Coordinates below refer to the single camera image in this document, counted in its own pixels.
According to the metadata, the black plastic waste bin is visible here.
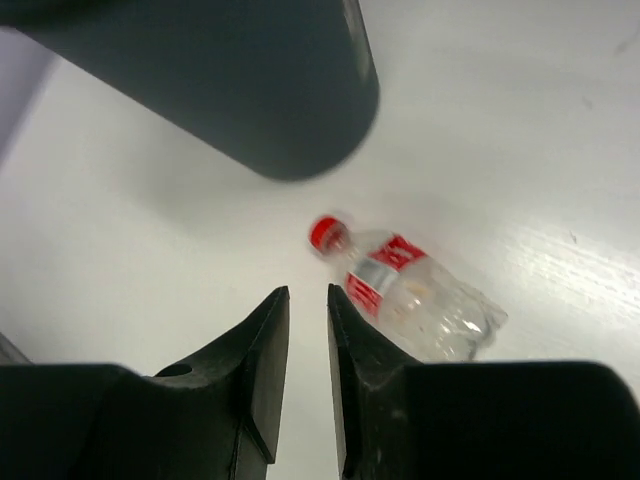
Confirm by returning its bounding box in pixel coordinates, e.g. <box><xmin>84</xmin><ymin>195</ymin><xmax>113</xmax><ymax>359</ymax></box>
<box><xmin>1</xmin><ymin>0</ymin><xmax>380</xmax><ymax>181</ymax></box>

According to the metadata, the red label clear bottle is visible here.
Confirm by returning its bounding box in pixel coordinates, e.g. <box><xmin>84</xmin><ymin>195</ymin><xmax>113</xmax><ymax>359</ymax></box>
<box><xmin>309</xmin><ymin>215</ymin><xmax>508</xmax><ymax>362</ymax></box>

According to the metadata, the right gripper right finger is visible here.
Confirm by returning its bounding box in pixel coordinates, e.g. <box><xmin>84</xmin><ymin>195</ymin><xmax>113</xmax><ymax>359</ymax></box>
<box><xmin>327</xmin><ymin>285</ymin><xmax>639</xmax><ymax>479</ymax></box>

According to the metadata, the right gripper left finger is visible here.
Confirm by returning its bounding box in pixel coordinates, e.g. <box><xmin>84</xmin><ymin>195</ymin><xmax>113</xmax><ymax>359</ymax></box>
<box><xmin>1</xmin><ymin>287</ymin><xmax>289</xmax><ymax>479</ymax></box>

